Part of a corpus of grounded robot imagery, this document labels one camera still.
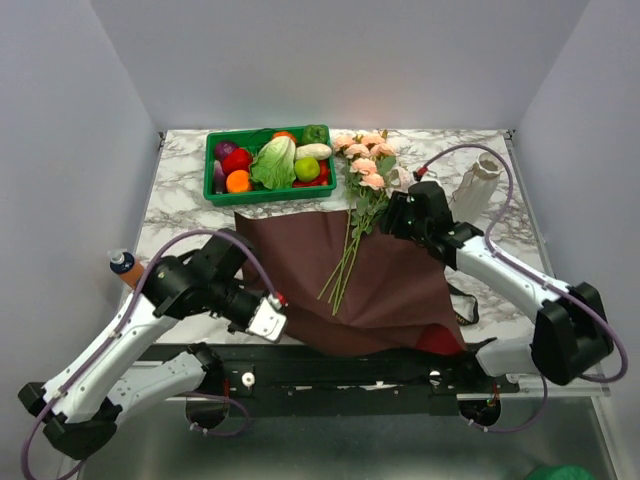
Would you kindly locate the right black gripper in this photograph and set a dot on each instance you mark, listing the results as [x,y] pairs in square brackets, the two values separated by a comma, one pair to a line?
[398,203]

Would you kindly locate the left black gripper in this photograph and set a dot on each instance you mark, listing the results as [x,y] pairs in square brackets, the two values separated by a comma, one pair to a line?
[259,295]

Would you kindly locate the pink artificial flowers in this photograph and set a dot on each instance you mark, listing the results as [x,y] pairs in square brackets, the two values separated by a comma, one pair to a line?
[371,175]

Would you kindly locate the black ribbon with gold text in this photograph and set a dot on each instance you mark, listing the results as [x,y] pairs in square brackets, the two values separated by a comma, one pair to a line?
[466,307]

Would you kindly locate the red paper bouquet wrap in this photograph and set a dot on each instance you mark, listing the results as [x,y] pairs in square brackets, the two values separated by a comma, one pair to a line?
[393,295]

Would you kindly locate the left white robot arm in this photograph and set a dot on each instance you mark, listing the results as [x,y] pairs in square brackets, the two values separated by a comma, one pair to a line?
[81,408]

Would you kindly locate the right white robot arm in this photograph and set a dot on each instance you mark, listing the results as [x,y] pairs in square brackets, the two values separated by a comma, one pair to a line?
[568,332]

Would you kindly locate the white ribbed ceramic vase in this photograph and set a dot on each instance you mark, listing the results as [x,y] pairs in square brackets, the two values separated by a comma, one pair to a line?
[472,196]

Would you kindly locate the orange bottle with blue cap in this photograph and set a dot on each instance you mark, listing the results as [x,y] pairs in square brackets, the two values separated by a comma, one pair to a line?
[126,266]

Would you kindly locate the purple eggplant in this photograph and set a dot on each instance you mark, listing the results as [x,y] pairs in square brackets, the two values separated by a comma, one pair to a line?
[219,178]

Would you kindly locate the orange fruit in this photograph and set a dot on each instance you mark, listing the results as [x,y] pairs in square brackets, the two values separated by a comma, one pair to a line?
[238,182]

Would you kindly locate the red chili pepper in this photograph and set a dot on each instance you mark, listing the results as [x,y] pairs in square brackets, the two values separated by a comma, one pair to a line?
[321,180]

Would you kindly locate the white radish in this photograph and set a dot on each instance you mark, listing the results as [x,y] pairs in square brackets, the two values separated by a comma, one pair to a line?
[317,151]

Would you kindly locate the red bell pepper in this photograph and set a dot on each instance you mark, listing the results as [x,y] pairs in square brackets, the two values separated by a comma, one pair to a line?
[238,160]

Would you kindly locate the green apple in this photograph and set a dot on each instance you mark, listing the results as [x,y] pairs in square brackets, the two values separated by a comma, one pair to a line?
[307,169]

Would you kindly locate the green cabbage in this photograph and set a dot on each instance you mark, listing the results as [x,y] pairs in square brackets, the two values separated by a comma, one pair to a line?
[273,166]

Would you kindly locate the purple onion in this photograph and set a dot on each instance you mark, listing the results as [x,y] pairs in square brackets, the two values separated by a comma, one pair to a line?
[223,149]

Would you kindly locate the green bell pepper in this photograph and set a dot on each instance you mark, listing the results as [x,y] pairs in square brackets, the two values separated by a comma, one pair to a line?
[314,134]

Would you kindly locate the green plastic basket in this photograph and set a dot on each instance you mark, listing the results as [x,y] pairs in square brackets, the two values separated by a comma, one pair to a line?
[252,140]

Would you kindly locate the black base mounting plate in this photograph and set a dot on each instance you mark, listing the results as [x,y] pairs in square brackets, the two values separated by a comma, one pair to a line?
[298,381]

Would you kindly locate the small orange at basket back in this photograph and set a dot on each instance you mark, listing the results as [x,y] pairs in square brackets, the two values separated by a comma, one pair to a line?
[285,134]

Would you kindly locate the green object at bottom edge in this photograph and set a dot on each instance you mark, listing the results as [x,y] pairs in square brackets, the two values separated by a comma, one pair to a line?
[561,472]

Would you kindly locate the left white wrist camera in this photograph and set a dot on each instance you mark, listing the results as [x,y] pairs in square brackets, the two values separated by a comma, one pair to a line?
[268,321]

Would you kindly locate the aluminium frame rail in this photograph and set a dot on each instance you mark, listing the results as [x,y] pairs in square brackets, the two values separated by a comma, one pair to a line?
[159,444]

